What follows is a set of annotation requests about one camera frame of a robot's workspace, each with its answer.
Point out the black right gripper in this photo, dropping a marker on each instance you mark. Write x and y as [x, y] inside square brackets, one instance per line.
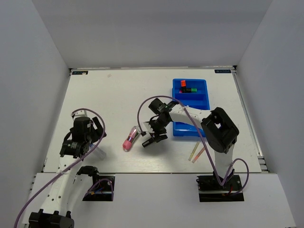
[157, 138]

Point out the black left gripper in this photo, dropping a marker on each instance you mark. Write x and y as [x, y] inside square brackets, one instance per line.
[98, 131]

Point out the clear spray bottle blue cap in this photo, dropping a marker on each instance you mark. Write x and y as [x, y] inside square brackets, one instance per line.
[97, 152]

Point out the pink crayon tube case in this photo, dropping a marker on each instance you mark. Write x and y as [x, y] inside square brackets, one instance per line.
[133, 134]

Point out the yellow thin pen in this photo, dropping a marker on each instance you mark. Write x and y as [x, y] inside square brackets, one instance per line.
[193, 151]

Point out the orange thin pen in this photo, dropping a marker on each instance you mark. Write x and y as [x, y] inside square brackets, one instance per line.
[198, 155]

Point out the green cap black highlighter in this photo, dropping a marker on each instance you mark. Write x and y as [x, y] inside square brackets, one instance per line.
[189, 90]

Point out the orange cap black highlighter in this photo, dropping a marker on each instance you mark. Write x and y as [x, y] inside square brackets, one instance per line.
[183, 84]

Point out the yellow cap black highlighter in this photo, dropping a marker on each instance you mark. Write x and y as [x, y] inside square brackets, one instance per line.
[148, 142]

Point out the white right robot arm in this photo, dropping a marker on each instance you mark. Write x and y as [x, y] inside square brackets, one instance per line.
[215, 128]

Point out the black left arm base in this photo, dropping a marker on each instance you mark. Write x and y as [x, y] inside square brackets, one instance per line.
[102, 189]

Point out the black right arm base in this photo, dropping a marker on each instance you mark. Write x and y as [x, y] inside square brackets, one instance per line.
[211, 191]

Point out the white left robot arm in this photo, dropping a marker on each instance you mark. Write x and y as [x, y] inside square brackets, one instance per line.
[55, 211]

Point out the blue plastic compartment bin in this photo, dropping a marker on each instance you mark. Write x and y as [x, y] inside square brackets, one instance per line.
[198, 100]

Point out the left corner table label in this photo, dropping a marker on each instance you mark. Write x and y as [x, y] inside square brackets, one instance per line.
[79, 72]

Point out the corner table label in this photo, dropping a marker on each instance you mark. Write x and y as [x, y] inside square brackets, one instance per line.
[79, 72]
[222, 71]

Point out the right corner table label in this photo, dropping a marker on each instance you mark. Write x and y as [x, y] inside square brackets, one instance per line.
[222, 71]

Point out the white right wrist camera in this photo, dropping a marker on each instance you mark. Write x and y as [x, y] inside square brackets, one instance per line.
[141, 130]

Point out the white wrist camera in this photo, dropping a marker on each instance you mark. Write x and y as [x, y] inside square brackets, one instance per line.
[141, 130]
[79, 113]

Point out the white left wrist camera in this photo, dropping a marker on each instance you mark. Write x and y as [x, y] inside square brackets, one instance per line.
[79, 113]

